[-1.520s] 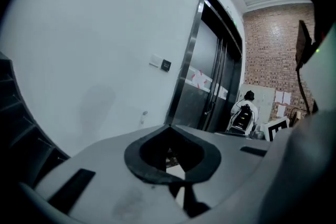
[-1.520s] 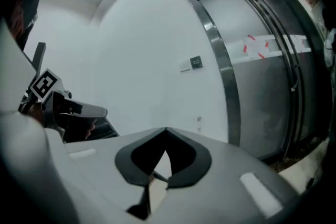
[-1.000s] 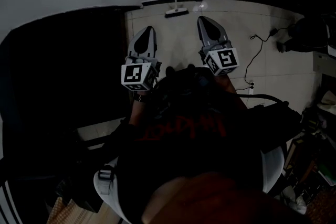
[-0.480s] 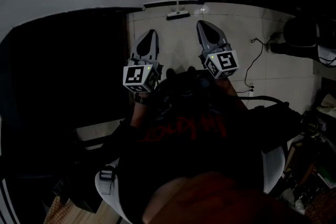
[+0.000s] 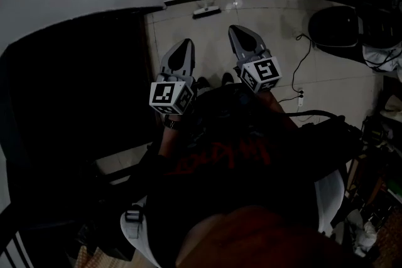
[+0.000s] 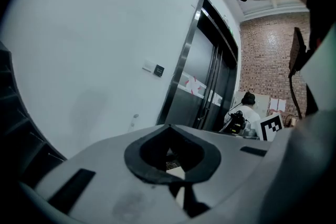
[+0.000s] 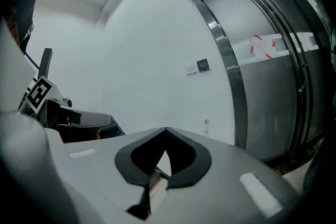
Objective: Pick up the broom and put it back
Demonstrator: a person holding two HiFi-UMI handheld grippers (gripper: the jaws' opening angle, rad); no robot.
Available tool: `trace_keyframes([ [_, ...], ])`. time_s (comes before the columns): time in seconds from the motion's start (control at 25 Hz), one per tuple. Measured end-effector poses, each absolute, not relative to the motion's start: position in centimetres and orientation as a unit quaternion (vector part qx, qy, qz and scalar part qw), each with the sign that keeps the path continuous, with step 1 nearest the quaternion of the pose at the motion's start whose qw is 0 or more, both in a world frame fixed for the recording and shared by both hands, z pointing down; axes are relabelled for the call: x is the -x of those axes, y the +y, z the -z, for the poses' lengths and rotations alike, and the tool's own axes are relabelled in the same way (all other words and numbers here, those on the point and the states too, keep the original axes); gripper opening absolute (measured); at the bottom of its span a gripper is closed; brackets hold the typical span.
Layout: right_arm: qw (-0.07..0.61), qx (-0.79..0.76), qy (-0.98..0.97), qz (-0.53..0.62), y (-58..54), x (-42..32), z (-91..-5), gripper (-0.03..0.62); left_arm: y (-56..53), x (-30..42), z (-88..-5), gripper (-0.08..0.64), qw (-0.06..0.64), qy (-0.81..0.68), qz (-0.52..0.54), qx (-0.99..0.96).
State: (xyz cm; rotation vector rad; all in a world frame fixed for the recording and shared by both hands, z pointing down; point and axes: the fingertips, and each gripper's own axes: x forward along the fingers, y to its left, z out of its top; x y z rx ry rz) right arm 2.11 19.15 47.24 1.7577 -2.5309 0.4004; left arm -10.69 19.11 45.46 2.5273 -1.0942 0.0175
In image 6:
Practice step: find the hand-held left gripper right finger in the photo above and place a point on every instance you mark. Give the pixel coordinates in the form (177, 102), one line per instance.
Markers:
(228, 165)

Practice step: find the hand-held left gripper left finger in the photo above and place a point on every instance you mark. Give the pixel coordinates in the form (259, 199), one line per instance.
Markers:
(105, 165)

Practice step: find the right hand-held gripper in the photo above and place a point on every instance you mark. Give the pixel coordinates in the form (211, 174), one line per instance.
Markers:
(270, 126)

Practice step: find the white paper sheet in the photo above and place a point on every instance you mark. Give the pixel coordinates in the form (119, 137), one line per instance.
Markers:
(281, 105)
(273, 104)

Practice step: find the white door strip red tape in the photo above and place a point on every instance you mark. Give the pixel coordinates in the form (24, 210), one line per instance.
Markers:
(193, 85)

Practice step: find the black monitor on stand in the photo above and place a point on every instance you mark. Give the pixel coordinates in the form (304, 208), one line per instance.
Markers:
(296, 49)

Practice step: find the white wall switch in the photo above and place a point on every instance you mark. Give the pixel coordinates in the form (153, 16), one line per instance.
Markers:
(148, 65)

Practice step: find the small green door sign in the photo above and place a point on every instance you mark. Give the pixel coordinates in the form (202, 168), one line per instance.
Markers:
(231, 31)

